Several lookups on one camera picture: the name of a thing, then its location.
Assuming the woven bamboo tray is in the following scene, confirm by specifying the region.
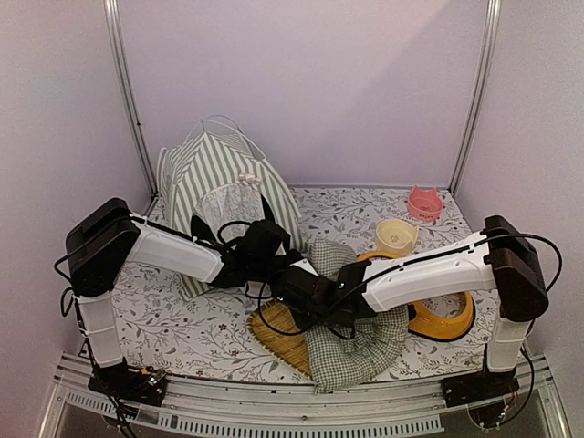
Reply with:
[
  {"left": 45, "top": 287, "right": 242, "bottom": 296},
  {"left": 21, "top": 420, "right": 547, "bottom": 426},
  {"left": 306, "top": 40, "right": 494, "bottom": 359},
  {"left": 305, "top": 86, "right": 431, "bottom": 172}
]
[{"left": 246, "top": 301, "right": 312, "bottom": 379}]

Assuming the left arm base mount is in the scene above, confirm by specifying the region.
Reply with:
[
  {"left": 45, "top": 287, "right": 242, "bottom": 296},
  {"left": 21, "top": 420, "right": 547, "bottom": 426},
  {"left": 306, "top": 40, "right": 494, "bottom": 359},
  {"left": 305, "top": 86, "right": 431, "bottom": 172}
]
[{"left": 88, "top": 358, "right": 168, "bottom": 407}]

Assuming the yellow double bowl holder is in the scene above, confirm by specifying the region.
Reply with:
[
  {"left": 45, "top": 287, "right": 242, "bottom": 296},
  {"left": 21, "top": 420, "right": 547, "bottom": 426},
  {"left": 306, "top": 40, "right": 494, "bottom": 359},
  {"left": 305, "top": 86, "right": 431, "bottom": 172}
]
[{"left": 355, "top": 250, "right": 476, "bottom": 342}]

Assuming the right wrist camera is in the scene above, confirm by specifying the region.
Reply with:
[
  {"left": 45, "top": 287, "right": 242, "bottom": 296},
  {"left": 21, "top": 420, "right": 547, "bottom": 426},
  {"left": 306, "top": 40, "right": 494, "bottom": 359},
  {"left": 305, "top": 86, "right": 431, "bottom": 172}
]
[{"left": 293, "top": 258, "right": 312, "bottom": 271}]

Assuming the right aluminium frame post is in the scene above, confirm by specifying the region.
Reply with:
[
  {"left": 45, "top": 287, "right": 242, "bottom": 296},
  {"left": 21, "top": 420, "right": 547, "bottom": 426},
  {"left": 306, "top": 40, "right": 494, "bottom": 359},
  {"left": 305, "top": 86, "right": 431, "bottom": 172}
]
[{"left": 448, "top": 0, "right": 502, "bottom": 197}]

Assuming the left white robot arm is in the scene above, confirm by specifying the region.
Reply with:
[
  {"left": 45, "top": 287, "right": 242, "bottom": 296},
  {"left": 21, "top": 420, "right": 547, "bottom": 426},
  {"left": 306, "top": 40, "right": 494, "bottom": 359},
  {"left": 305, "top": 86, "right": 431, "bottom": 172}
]
[{"left": 54, "top": 198, "right": 302, "bottom": 396}]

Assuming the cream ceramic pet bowl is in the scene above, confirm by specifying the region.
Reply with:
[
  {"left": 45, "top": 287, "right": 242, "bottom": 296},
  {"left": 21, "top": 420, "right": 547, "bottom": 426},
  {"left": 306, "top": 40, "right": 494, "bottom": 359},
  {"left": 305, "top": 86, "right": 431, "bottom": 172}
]
[{"left": 375, "top": 219, "right": 419, "bottom": 256}]

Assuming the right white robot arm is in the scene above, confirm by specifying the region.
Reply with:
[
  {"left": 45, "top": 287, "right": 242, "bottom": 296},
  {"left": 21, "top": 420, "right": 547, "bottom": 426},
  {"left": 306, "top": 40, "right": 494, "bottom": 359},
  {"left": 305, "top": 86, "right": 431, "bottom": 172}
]
[{"left": 268, "top": 215, "right": 558, "bottom": 398}]

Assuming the aluminium frame post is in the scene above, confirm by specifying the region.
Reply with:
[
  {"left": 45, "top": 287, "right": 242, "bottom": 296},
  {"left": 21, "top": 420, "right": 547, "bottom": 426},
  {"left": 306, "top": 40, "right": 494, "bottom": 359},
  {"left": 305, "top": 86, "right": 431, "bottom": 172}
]
[
  {"left": 103, "top": 0, "right": 158, "bottom": 198},
  {"left": 448, "top": 0, "right": 502, "bottom": 197}
]

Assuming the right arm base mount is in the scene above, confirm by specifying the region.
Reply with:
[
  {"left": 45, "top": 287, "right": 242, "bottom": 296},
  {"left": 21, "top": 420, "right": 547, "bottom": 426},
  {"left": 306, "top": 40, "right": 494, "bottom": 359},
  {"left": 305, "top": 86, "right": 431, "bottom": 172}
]
[{"left": 441, "top": 370, "right": 519, "bottom": 430}]

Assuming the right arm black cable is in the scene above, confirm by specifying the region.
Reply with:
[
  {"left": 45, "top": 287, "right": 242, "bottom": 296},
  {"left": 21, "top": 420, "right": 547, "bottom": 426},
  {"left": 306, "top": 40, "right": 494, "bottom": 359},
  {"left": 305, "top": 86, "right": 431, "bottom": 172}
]
[{"left": 257, "top": 273, "right": 357, "bottom": 341}]

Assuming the front aluminium rail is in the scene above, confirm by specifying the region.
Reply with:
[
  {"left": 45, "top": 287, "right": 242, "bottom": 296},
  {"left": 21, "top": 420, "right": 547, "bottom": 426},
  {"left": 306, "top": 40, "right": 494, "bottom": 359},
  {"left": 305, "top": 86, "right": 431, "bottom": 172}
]
[{"left": 38, "top": 353, "right": 571, "bottom": 438}]

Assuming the pink cat-ear pet bowl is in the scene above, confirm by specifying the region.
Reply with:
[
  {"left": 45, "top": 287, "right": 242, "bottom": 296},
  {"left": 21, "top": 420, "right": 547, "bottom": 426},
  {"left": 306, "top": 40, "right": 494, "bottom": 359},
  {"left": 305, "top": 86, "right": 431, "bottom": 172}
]
[{"left": 408, "top": 186, "right": 443, "bottom": 223}]

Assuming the striped green white pet tent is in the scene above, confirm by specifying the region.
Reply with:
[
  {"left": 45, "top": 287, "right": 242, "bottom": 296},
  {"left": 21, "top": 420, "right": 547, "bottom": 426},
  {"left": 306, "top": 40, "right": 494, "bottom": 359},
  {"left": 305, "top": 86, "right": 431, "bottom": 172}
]
[{"left": 156, "top": 116, "right": 305, "bottom": 302}]

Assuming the checkered grey cushion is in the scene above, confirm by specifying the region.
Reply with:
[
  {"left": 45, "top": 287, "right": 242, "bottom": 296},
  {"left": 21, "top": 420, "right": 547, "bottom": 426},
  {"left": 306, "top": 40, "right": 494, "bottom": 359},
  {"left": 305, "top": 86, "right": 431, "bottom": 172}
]
[{"left": 303, "top": 240, "right": 410, "bottom": 394}]

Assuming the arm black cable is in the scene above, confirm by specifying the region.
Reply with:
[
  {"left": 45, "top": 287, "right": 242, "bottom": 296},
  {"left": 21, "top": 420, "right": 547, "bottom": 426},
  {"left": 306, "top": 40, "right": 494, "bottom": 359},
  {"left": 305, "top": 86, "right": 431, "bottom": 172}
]
[
  {"left": 257, "top": 273, "right": 357, "bottom": 341},
  {"left": 216, "top": 221, "right": 252, "bottom": 247}
]

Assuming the left aluminium frame post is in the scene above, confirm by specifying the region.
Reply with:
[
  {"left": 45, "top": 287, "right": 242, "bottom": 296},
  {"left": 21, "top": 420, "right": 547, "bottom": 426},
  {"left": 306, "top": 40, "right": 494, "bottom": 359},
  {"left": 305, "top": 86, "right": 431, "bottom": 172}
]
[{"left": 103, "top": 0, "right": 158, "bottom": 198}]

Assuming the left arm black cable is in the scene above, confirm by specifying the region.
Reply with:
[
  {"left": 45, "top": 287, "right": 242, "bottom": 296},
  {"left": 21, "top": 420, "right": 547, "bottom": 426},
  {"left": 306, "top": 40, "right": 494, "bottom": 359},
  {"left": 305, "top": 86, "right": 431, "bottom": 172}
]
[{"left": 216, "top": 221, "right": 252, "bottom": 247}]

